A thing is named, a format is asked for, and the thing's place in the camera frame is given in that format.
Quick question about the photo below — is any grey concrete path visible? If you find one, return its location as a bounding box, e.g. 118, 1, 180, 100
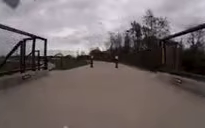
0, 60, 205, 128

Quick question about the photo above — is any row of bare trees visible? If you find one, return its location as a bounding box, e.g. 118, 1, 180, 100
88, 9, 205, 73

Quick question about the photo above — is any grey concrete kerb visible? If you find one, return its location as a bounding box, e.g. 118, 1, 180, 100
0, 68, 55, 95
152, 70, 205, 102

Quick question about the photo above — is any grass field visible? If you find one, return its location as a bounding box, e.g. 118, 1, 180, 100
47, 57, 90, 71

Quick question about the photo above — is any dark wire mesh fence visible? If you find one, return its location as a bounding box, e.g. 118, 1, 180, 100
0, 20, 50, 80
122, 19, 205, 77

